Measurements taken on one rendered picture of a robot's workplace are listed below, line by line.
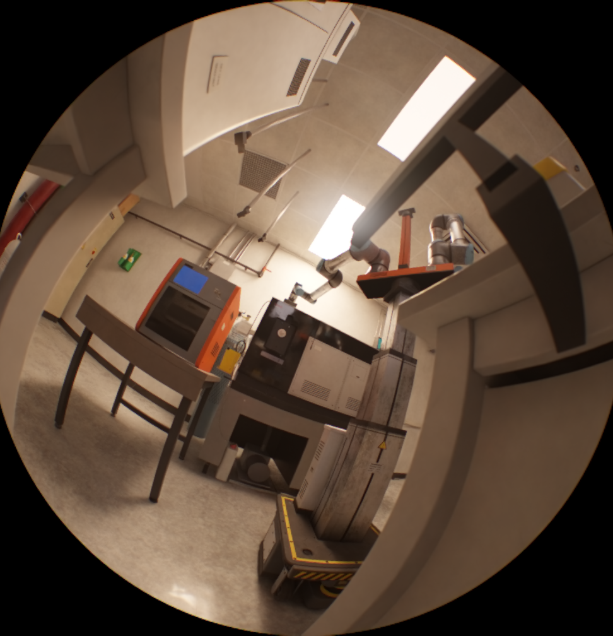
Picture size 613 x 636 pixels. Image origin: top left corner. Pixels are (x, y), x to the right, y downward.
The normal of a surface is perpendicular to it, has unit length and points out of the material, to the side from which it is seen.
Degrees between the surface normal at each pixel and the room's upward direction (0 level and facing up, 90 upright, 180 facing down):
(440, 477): 90
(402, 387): 90
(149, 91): 180
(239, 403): 90
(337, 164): 180
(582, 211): 90
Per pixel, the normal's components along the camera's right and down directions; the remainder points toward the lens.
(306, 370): 0.33, -0.29
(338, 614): -0.88, -0.44
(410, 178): -0.34, 0.85
